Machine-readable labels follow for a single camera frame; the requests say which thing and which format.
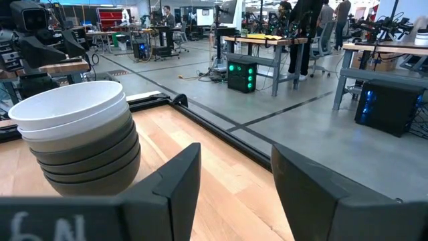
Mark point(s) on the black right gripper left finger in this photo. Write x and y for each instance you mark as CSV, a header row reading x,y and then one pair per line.
x,y
167,201

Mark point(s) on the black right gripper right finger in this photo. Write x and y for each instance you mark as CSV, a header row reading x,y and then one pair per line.
x,y
307,201

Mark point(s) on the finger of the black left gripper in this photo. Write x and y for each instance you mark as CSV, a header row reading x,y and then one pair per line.
x,y
73,43
41,52

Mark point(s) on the white bowl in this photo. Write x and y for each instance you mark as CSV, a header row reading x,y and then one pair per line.
x,y
77,131
67,103

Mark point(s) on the black bowl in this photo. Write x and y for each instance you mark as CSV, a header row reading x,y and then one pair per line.
x,y
83,158
93,187

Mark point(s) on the grey-green bowl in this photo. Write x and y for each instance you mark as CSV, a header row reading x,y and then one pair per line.
x,y
77,143

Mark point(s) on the black robot arm on workbench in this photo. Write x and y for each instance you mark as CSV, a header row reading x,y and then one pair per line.
x,y
381,26

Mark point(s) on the wooden workbench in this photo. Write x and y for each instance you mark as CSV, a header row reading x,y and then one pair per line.
x,y
63,67

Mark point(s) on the red storage cabinet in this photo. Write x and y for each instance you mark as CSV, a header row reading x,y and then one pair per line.
x,y
109,18

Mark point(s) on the small computer blue light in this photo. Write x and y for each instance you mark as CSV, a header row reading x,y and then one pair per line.
x,y
141,50

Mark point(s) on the person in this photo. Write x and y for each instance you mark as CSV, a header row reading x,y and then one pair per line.
x,y
325,15
342,13
301,40
168,18

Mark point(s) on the black computer blue lights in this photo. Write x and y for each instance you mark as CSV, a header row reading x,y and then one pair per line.
x,y
388,107

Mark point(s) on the white display screen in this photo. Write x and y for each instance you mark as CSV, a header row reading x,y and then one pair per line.
x,y
204,16

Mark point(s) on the black computer green lights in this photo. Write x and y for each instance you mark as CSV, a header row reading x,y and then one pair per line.
x,y
241,77

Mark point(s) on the cardboard box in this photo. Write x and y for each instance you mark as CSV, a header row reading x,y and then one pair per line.
x,y
374,62

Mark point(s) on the black monitor on stand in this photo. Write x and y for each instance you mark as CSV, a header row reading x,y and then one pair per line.
x,y
228,11

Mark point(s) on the grey office chair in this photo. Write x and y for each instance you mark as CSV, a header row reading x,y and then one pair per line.
x,y
322,43

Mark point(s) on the wooden-top grey-legged table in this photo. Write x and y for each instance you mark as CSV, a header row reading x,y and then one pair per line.
x,y
267,41

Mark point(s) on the grey-framed workbench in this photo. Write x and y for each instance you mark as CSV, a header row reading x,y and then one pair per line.
x,y
384,48

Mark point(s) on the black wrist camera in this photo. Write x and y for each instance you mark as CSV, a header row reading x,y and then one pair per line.
x,y
31,16

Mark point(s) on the black metal table frame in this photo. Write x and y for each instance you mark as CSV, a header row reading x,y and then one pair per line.
x,y
217,134

